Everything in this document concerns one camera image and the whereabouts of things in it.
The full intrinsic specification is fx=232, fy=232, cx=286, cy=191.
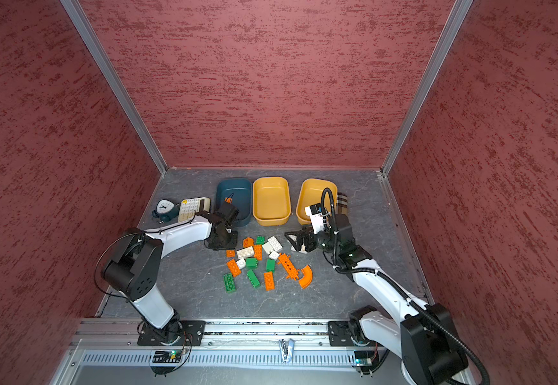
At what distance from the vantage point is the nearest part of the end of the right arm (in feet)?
2.06

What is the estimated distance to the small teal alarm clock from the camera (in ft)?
3.29

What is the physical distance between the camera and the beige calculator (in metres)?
1.03
